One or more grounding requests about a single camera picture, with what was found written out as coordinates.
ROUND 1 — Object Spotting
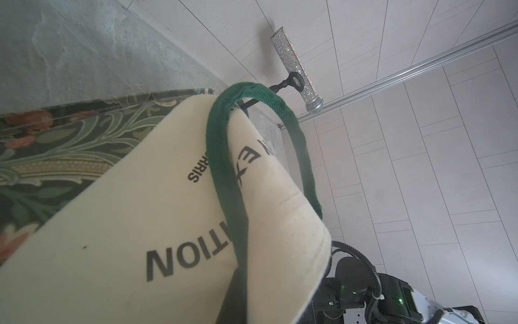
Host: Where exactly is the black microphone stand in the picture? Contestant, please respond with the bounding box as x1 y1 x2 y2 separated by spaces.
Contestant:
238 72 306 111

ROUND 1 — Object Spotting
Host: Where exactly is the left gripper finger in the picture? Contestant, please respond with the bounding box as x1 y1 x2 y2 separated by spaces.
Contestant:
215 268 245 324

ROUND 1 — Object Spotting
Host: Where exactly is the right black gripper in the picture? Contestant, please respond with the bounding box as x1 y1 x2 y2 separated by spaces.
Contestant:
298 256 377 323

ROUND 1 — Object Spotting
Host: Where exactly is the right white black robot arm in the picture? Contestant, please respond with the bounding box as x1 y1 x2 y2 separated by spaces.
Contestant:
298 256 485 323

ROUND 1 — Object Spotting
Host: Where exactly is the silver glitter microphone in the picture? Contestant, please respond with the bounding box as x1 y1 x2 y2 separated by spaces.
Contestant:
271 27 324 114

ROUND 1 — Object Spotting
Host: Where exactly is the cream canvas tote bag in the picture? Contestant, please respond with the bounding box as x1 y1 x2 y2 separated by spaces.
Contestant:
1 82 331 323

